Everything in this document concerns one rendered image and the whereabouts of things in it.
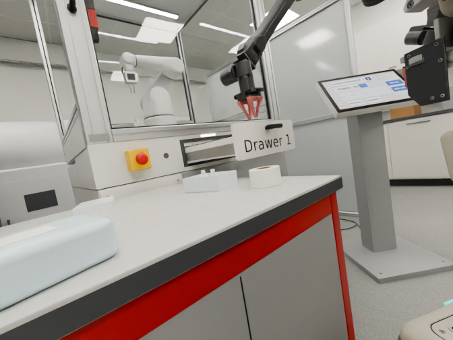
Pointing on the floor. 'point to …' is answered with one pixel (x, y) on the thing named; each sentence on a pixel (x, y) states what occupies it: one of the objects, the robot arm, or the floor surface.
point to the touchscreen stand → (381, 212)
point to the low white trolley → (203, 269)
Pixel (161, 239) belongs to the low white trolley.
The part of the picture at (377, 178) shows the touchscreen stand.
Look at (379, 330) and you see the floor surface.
